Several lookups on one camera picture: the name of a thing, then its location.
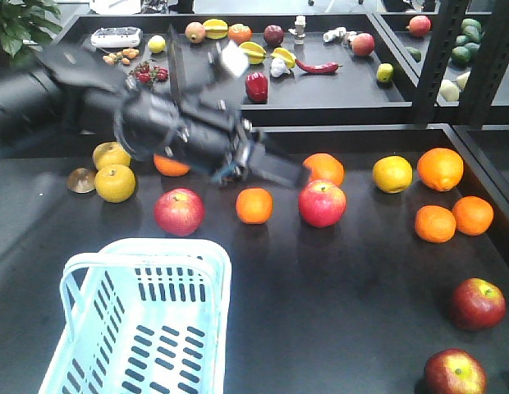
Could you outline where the yellow pear apple front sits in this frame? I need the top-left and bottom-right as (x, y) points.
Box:
(94, 164), (136, 203)

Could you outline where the large orange with knob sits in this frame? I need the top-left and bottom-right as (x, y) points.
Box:
(417, 148), (464, 192)

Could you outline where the small orange centre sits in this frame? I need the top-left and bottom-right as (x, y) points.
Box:
(236, 187), (273, 225)

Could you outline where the dark red apple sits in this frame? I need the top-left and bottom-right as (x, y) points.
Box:
(424, 348), (487, 394)
(449, 277), (507, 332)

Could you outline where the red apple left tray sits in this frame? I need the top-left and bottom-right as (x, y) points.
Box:
(298, 180), (346, 228)

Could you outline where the large orange grapefruit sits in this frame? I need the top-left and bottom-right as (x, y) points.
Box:
(303, 153), (345, 186)

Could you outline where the yellow pear apple back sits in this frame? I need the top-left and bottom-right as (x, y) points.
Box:
(92, 141), (131, 171)

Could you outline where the small orange left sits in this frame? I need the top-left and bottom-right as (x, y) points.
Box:
(415, 205), (456, 243)

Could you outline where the small orange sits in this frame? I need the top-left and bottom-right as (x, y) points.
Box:
(236, 187), (273, 225)
(415, 205), (456, 243)
(452, 196), (494, 236)

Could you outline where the dark red apple front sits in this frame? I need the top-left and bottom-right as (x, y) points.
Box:
(424, 348), (487, 394)

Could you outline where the black wooden produce stand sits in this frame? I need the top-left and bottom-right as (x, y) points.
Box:
(0, 12), (509, 393)

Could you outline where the red chili pepper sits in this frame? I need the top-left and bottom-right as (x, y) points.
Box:
(296, 59), (341, 75)

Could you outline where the small orange right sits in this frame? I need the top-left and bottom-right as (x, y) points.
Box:
(452, 196), (494, 236)

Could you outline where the brown mushroom cap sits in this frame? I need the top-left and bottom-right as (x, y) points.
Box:
(66, 167), (96, 194)

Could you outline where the green potted plant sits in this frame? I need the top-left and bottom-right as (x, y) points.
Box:
(0, 0), (62, 64)

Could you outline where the red bell pepper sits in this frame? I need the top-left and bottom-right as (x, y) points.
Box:
(245, 72), (268, 103)

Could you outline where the yellow round citrus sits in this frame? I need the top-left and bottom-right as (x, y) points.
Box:
(372, 155), (413, 194)

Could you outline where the orange with knob left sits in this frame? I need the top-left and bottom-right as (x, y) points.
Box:
(153, 154), (190, 177)

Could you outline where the light blue plastic basket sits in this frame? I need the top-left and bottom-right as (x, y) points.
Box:
(40, 238), (232, 393)

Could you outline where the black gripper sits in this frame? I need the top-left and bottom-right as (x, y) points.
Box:
(114, 41), (310, 188)

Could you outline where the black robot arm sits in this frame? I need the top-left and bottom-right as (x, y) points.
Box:
(0, 43), (310, 188)

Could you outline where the red apple left centre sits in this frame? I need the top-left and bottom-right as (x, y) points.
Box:
(154, 188), (205, 236)

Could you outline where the yellow pear apple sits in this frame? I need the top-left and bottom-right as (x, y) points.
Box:
(94, 164), (136, 203)
(92, 141), (131, 171)

